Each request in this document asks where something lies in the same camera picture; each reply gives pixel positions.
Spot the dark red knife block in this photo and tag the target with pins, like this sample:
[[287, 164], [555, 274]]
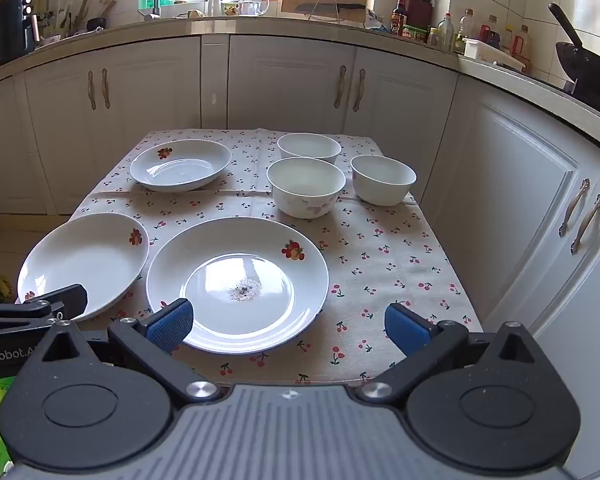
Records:
[[419, 12]]

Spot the yellow plastic bag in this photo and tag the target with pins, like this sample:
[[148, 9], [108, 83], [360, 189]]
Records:
[[2, 290]]

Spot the clear glass pitcher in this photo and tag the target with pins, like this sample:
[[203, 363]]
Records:
[[254, 2]]

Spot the white plastic tray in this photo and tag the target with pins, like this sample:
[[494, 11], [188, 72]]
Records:
[[492, 55]]

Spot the floral glass teapot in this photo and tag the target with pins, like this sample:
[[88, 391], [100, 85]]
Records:
[[230, 4]]

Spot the black air fryer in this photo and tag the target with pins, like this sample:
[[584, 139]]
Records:
[[7, 30]]

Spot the small dark bowl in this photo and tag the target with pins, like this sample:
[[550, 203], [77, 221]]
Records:
[[96, 23]]

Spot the clear glass bottle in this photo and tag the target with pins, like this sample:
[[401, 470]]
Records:
[[445, 35]]

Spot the large white fruit-print plate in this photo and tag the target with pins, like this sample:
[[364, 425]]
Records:
[[240, 270]]

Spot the white bowl pink floral print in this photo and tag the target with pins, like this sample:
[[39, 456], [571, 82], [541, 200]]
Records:
[[305, 185]]

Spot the cherry-print tablecloth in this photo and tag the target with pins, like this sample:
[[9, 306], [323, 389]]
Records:
[[380, 270]]

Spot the cleaver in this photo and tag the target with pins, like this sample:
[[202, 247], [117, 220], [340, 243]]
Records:
[[330, 7]]

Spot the plain white bowl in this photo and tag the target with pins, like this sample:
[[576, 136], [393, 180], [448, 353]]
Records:
[[384, 180], [309, 146]]

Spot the black wok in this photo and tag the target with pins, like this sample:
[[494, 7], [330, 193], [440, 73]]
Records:
[[585, 67]]

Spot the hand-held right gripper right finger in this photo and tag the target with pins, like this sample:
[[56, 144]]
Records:
[[405, 329]]

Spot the utensil holder with utensils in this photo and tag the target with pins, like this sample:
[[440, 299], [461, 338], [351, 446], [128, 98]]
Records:
[[75, 15]]

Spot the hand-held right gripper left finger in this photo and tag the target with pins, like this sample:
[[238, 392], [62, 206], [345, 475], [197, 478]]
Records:
[[172, 322]]

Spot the green seasoning cans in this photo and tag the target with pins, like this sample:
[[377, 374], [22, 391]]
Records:
[[414, 33]]

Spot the dark sauce bottle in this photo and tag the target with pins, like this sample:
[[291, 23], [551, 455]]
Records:
[[398, 17]]

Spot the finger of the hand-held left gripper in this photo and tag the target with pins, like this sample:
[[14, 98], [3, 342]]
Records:
[[65, 300]]

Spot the yellow oil bottle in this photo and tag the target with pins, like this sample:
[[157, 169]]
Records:
[[508, 37]]

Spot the deep white fruit-print plate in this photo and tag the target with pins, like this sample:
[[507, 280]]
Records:
[[80, 260], [180, 170]]

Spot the clear plastic bottle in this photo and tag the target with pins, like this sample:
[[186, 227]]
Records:
[[466, 25]]

